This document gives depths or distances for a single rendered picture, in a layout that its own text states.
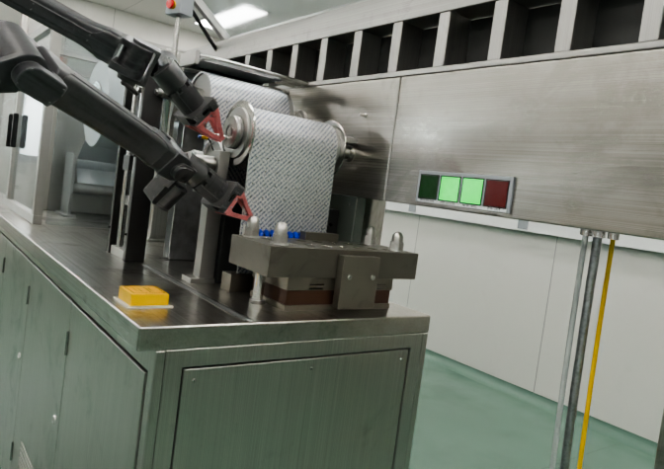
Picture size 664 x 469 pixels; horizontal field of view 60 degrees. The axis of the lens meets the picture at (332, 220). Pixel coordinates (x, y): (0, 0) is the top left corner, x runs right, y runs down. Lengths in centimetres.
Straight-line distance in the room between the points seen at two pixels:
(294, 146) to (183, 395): 61
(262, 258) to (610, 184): 63
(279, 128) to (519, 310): 288
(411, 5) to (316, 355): 84
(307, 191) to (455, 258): 299
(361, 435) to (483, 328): 291
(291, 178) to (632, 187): 71
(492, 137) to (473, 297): 303
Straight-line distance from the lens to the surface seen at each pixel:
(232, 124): 132
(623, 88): 108
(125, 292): 110
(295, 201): 135
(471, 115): 125
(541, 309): 387
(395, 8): 151
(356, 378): 123
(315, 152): 137
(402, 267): 132
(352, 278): 120
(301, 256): 114
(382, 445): 135
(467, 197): 121
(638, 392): 364
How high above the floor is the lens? 115
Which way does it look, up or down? 3 degrees down
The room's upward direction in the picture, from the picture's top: 8 degrees clockwise
